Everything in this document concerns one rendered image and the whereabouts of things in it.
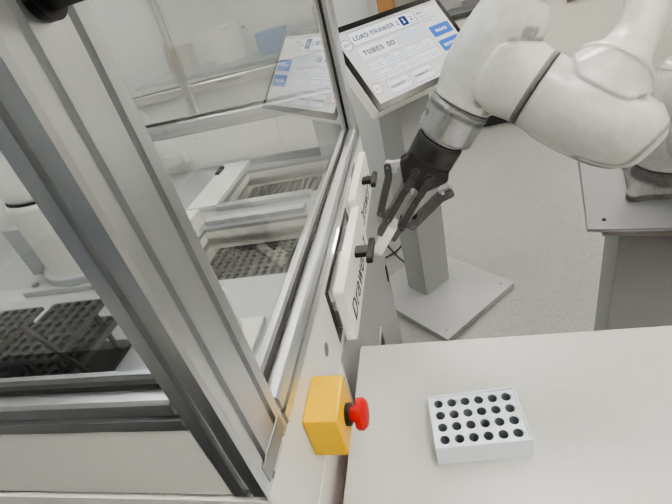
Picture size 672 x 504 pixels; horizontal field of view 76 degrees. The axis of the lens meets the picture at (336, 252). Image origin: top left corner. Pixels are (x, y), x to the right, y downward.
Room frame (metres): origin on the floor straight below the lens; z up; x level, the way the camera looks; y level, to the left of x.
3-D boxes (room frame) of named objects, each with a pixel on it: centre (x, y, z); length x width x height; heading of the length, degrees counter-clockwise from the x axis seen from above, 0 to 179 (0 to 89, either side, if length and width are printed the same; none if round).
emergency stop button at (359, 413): (0.36, 0.03, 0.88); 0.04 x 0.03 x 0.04; 164
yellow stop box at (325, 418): (0.37, 0.06, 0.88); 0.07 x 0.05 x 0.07; 164
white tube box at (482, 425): (0.36, -0.13, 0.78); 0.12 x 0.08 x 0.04; 79
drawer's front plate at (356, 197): (0.99, -0.10, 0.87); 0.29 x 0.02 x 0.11; 164
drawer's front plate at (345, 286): (0.69, -0.03, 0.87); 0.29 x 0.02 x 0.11; 164
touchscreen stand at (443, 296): (1.57, -0.41, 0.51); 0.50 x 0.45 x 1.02; 30
